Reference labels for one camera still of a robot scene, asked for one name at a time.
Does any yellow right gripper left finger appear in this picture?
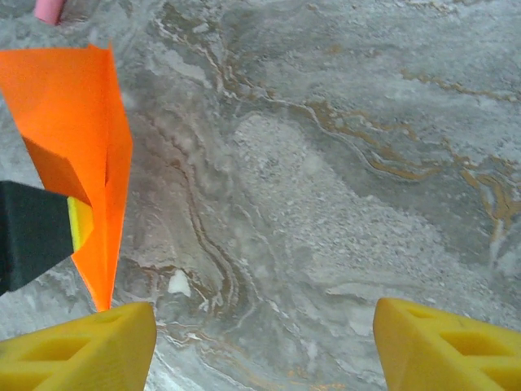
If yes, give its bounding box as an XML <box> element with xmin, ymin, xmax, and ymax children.
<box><xmin>0</xmin><ymin>301</ymin><xmax>158</xmax><ymax>391</ymax></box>

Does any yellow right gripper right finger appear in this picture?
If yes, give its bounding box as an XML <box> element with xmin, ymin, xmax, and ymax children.
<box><xmin>373</xmin><ymin>297</ymin><xmax>521</xmax><ymax>391</ymax></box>

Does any pink toy microphone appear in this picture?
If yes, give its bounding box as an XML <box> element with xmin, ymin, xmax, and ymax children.
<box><xmin>34</xmin><ymin>0</ymin><xmax>68</xmax><ymax>26</ymax></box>

